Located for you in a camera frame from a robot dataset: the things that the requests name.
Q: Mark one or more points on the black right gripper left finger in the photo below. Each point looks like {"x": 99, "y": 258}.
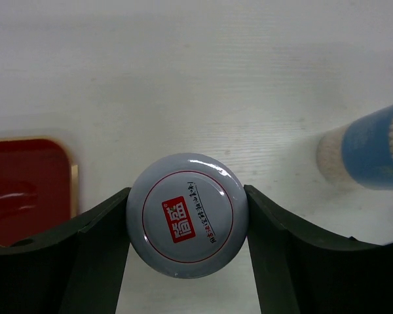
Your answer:
{"x": 76, "y": 267}

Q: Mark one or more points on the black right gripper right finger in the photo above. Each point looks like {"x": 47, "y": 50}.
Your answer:
{"x": 300, "y": 267}

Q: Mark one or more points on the jar with grey lid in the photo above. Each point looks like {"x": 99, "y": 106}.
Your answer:
{"x": 187, "y": 215}

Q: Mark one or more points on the tall bottle blue label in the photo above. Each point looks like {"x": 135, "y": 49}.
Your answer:
{"x": 360, "y": 154}

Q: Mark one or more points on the red rectangular tray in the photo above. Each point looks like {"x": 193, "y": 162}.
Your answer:
{"x": 39, "y": 186}

